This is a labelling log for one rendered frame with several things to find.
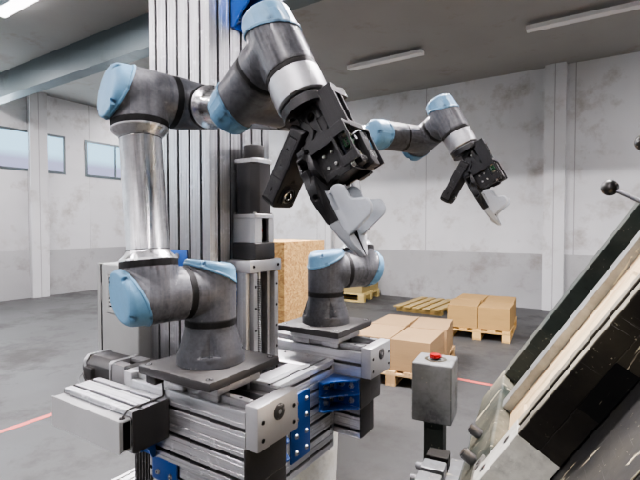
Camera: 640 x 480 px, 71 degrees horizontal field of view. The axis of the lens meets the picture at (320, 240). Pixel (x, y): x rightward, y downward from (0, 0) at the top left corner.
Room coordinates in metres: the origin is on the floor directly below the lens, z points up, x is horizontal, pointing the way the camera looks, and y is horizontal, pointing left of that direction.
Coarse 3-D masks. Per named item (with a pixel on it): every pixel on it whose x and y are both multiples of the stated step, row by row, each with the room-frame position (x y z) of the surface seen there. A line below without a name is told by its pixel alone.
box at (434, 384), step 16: (416, 368) 1.35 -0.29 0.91; (432, 368) 1.33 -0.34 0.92; (448, 368) 1.31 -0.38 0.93; (416, 384) 1.35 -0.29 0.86; (432, 384) 1.33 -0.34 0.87; (448, 384) 1.31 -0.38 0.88; (416, 400) 1.35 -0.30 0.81; (432, 400) 1.33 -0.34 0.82; (448, 400) 1.31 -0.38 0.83; (416, 416) 1.35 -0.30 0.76; (432, 416) 1.33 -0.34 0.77; (448, 416) 1.31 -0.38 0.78
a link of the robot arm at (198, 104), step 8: (184, 80) 0.99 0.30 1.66; (184, 88) 0.98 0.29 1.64; (192, 88) 0.98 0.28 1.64; (200, 88) 0.97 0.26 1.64; (208, 88) 0.97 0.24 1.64; (192, 96) 0.96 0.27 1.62; (200, 96) 0.96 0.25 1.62; (208, 96) 0.94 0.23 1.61; (184, 104) 0.97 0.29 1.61; (192, 104) 0.96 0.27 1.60; (200, 104) 0.95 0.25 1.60; (184, 112) 0.98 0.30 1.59; (192, 112) 0.97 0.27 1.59; (200, 112) 0.96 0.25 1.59; (208, 112) 0.94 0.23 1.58; (184, 120) 0.99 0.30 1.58; (192, 120) 0.99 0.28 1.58; (200, 120) 0.98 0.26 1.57; (208, 120) 0.96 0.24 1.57; (176, 128) 1.01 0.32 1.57; (184, 128) 1.02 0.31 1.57; (192, 128) 1.02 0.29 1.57; (200, 128) 1.01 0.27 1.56; (208, 128) 1.00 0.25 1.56; (216, 128) 1.01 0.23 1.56; (256, 128) 0.86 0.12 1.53; (264, 128) 0.84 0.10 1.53; (272, 128) 0.82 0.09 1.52; (280, 128) 0.74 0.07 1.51
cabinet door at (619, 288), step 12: (636, 264) 0.93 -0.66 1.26; (624, 276) 0.96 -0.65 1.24; (612, 288) 0.98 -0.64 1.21; (624, 288) 0.91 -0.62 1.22; (612, 300) 0.93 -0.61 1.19; (600, 312) 0.95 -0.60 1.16; (588, 324) 0.97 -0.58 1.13; (576, 336) 0.98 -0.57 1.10; (564, 348) 1.02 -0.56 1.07; (576, 348) 0.94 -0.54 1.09; (564, 360) 0.96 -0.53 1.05; (552, 372) 0.98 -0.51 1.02; (540, 384) 1.00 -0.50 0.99; (528, 396) 1.02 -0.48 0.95; (516, 408) 1.05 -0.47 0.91
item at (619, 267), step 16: (624, 256) 0.98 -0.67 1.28; (608, 272) 1.01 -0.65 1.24; (624, 272) 0.98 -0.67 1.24; (608, 288) 0.99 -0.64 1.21; (592, 304) 1.00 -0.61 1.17; (576, 320) 1.02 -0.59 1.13; (560, 336) 1.03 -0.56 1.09; (544, 352) 1.06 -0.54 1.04; (544, 368) 1.04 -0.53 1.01; (528, 384) 1.06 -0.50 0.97; (512, 400) 1.07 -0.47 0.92
